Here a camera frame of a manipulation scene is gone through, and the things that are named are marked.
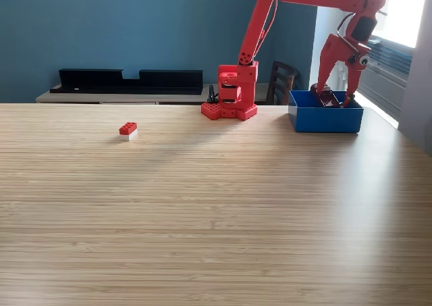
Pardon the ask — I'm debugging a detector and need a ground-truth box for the blue plastic bin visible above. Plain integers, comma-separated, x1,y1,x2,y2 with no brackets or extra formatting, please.
288,89,365,134

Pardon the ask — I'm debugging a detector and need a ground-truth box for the dark red toy car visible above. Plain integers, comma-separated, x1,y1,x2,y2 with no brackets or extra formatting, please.
310,82,356,109

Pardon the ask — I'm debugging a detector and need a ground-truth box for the dark wooden chair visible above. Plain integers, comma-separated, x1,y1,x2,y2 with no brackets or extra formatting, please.
265,60,301,106

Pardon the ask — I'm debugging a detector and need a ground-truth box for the pale wooden sideboard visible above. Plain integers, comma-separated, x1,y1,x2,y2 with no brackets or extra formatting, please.
35,82,281,106

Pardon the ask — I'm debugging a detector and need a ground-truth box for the red white lego brick stack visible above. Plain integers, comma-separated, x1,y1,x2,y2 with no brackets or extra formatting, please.
118,122,138,142

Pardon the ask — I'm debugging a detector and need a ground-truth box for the grey window vent unit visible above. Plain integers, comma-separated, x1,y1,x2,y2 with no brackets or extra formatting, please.
340,28,414,120

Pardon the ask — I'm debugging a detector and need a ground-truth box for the bright window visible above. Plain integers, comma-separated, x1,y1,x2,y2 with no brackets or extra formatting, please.
350,0,429,49

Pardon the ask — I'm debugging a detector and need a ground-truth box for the black shelf unit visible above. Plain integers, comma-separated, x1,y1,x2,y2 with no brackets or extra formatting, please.
49,68,205,96

